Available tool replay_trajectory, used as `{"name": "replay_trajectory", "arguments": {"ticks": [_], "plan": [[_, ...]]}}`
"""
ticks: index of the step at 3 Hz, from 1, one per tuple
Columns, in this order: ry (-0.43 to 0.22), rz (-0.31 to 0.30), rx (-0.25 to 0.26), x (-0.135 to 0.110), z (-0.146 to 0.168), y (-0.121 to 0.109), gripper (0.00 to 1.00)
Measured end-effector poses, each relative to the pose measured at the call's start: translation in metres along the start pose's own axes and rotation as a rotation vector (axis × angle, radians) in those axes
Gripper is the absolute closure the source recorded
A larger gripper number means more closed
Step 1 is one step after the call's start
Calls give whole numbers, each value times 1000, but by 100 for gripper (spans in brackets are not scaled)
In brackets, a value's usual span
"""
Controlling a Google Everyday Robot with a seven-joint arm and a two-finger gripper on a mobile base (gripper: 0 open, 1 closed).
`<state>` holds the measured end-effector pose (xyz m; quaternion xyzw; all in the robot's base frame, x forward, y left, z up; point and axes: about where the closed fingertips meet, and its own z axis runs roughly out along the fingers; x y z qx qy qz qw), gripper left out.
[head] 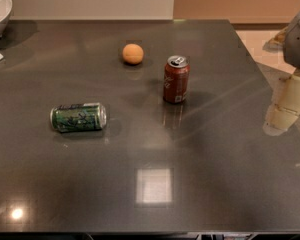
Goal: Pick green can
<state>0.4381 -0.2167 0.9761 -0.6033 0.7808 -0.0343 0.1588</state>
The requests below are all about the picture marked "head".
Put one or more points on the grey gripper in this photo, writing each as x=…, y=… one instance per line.
x=299, y=42

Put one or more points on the green soda can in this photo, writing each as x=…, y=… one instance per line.
x=78, y=117

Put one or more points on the red soda can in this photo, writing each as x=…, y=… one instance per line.
x=176, y=75

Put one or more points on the orange fruit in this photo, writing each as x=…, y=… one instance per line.
x=133, y=54

